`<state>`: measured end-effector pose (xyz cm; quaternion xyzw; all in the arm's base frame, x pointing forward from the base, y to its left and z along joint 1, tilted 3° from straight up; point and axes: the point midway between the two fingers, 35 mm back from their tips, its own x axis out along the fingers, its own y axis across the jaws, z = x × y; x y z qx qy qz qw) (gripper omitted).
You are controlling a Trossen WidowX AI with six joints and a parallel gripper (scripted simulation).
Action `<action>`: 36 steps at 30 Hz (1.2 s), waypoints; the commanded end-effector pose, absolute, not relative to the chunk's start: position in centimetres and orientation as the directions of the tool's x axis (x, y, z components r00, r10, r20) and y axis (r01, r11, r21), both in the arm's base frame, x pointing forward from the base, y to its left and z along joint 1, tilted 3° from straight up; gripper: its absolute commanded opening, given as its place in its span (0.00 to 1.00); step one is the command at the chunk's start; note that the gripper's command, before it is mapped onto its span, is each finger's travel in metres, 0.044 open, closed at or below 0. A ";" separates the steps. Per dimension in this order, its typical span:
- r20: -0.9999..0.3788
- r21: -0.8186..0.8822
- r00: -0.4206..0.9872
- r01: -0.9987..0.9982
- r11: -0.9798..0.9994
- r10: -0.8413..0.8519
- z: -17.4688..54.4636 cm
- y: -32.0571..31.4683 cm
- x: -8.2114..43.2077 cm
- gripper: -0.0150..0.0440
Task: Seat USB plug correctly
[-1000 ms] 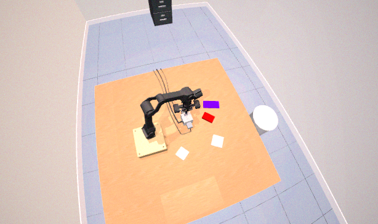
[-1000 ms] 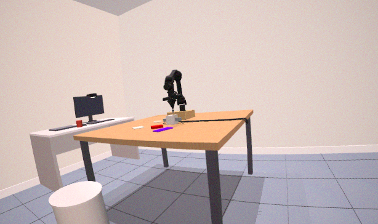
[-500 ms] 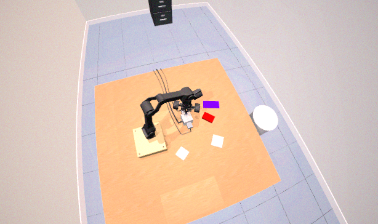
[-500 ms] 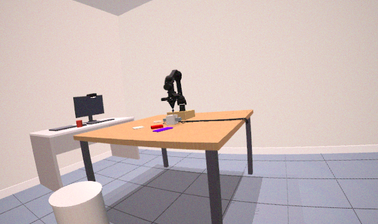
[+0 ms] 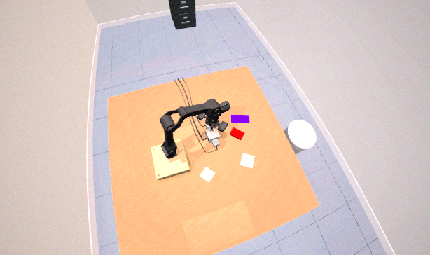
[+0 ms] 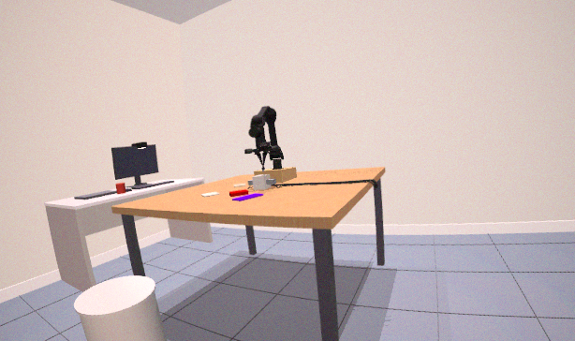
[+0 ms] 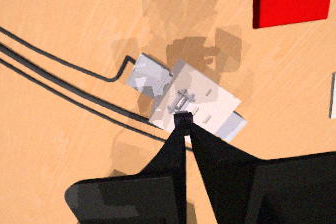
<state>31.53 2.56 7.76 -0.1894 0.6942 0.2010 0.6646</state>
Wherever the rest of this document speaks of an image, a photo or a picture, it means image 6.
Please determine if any red rectangular block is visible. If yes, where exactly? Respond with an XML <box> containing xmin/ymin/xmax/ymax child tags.
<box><xmin>229</xmin><ymin>190</ymin><xmax>248</xmax><ymax>197</ymax></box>

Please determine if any purple flat block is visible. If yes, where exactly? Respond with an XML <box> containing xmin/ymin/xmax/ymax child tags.
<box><xmin>232</xmin><ymin>194</ymin><xmax>264</xmax><ymax>201</ymax></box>

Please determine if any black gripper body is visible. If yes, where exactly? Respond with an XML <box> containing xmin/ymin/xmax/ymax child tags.
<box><xmin>244</xmin><ymin>137</ymin><xmax>278</xmax><ymax>154</ymax></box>

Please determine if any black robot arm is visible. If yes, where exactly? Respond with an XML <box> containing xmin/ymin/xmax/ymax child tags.
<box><xmin>248</xmin><ymin>106</ymin><xmax>284</xmax><ymax>170</ymax></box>

